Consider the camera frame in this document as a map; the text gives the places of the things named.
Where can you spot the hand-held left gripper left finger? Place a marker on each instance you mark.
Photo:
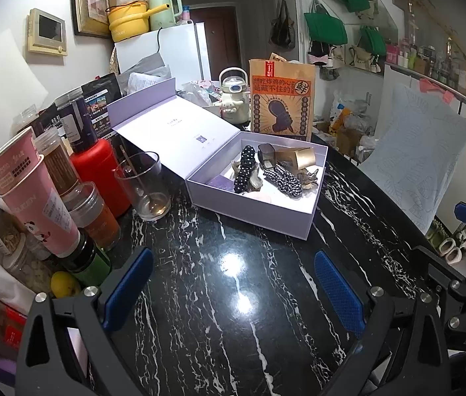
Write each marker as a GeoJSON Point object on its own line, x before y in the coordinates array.
{"type": "Point", "coordinates": [128, 288]}

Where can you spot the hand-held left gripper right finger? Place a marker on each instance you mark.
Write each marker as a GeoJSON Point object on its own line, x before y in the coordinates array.
{"type": "Point", "coordinates": [338, 293]}

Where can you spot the gold ornate hair clip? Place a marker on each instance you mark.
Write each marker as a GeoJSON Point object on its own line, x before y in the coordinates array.
{"type": "Point", "coordinates": [310, 177]}

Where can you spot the black white checkered scrunchie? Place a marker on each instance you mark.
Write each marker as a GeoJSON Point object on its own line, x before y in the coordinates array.
{"type": "Point", "coordinates": [282, 181]}

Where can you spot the gold cardboard box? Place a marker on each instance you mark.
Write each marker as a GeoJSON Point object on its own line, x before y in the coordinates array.
{"type": "Point", "coordinates": [299, 159]}

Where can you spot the small purple box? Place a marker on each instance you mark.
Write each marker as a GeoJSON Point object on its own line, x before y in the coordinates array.
{"type": "Point", "coordinates": [220, 182]}

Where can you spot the black polka dot scrunchie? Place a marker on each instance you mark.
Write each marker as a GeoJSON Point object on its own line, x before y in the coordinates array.
{"type": "Point", "coordinates": [244, 169]}

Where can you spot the beige wavy claw clip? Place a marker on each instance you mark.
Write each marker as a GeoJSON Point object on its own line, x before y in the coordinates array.
{"type": "Point", "coordinates": [236, 168]}

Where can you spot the lavender gift box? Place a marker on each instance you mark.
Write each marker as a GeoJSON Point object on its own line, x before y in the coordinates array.
{"type": "Point", "coordinates": [167, 132]}

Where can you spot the beige slippers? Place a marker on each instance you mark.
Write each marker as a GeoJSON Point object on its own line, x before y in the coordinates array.
{"type": "Point", "coordinates": [453, 248]}

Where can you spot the green slippers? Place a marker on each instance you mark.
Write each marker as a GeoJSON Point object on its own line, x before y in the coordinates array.
{"type": "Point", "coordinates": [434, 233]}

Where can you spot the green jar black lid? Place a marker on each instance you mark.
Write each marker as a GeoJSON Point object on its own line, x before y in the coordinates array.
{"type": "Point", "coordinates": [92, 266]}

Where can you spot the yellow lemon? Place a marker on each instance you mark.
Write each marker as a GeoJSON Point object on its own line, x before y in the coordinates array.
{"type": "Point", "coordinates": [66, 284]}

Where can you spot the orange clear lidded jar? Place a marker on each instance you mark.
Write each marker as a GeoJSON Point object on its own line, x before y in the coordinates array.
{"type": "Point", "coordinates": [97, 222]}

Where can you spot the pale blue flat packet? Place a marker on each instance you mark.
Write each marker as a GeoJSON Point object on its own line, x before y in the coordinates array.
{"type": "Point", "coordinates": [77, 350]}

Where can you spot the light blue leaf print cloth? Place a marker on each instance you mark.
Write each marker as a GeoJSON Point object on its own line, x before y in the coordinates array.
{"type": "Point", "coordinates": [414, 152]}

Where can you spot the clear glass cup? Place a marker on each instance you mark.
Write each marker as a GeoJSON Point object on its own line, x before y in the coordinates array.
{"type": "Point", "coordinates": [150, 202]}

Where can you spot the clear glass jar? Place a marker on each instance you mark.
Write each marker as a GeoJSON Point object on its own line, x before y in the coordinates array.
{"type": "Point", "coordinates": [26, 264]}

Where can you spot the pink panda print paper cup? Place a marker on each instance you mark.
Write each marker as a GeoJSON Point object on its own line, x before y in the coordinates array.
{"type": "Point", "coordinates": [47, 218]}

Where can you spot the red canister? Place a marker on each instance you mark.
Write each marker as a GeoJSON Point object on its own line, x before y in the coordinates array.
{"type": "Point", "coordinates": [97, 173]}

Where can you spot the long stirring spoon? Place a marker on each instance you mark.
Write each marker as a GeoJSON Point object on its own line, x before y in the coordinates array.
{"type": "Point", "coordinates": [132, 169]}

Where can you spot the white tube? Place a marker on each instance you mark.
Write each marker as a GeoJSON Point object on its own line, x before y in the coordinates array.
{"type": "Point", "coordinates": [0, 282]}

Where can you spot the pink plastic clip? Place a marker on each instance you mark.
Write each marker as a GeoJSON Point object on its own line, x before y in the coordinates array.
{"type": "Point", "coordinates": [435, 88]}

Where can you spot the nut jar black lid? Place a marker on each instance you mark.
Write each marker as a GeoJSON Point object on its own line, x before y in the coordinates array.
{"type": "Point", "coordinates": [2, 231]}

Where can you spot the brown label clear jar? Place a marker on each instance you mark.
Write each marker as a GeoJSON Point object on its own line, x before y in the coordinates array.
{"type": "Point", "coordinates": [57, 165]}

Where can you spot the brown cardboard box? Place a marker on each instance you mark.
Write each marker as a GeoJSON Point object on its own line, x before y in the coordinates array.
{"type": "Point", "coordinates": [348, 140]}

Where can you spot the row of bottles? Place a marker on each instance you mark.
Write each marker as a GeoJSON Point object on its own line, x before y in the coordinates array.
{"type": "Point", "coordinates": [439, 66]}

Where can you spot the white plastic bag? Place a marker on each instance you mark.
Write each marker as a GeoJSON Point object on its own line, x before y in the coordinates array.
{"type": "Point", "coordinates": [348, 111]}

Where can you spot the dark blue label jar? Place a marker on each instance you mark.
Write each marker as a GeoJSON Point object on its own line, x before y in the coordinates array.
{"type": "Point", "coordinates": [78, 128]}

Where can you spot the black printed packet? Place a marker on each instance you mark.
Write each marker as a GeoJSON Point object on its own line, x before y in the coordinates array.
{"type": "Point", "coordinates": [103, 99]}

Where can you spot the small clear plastic jar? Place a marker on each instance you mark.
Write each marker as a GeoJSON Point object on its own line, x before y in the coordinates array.
{"type": "Point", "coordinates": [31, 119]}

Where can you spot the printed brown paper bag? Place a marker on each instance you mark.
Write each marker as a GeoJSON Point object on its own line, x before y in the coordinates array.
{"type": "Point", "coordinates": [282, 103]}

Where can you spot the clear plastic wrapping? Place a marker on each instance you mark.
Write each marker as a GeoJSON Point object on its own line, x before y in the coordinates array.
{"type": "Point", "coordinates": [200, 93]}

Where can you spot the white teapot shaped bottle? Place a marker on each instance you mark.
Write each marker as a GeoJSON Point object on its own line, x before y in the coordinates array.
{"type": "Point", "coordinates": [235, 99]}

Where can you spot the grey plastic bag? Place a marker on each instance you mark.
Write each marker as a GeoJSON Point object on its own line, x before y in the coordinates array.
{"type": "Point", "coordinates": [146, 70]}

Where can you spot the black pink hanging bag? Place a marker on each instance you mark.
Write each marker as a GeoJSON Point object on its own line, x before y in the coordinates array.
{"type": "Point", "coordinates": [319, 54]}

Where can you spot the woven straw fan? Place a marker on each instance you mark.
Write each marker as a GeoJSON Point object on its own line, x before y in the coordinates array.
{"type": "Point", "coordinates": [114, 60]}

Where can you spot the white refrigerator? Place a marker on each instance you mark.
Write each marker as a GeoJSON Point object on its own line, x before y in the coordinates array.
{"type": "Point", "coordinates": [175, 49]}

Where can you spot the yellow cooking pot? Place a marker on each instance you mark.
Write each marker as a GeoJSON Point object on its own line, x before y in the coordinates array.
{"type": "Point", "coordinates": [128, 24]}

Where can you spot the brown door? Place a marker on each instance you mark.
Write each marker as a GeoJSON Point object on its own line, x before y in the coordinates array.
{"type": "Point", "coordinates": [220, 37]}

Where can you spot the dark hanging tote bag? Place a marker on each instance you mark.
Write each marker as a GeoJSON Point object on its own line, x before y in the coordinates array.
{"type": "Point", "coordinates": [282, 29]}

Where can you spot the pale green electric kettle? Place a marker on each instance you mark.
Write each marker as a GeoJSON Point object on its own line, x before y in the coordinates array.
{"type": "Point", "coordinates": [163, 12]}

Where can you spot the small pink blue bottle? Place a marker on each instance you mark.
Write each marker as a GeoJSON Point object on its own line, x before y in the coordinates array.
{"type": "Point", "coordinates": [187, 15]}

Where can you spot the framed picture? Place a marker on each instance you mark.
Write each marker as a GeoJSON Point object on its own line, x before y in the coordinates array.
{"type": "Point", "coordinates": [90, 0]}

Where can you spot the beige wall intercom panel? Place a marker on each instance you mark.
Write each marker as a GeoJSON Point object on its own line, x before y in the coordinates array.
{"type": "Point", "coordinates": [47, 31]}

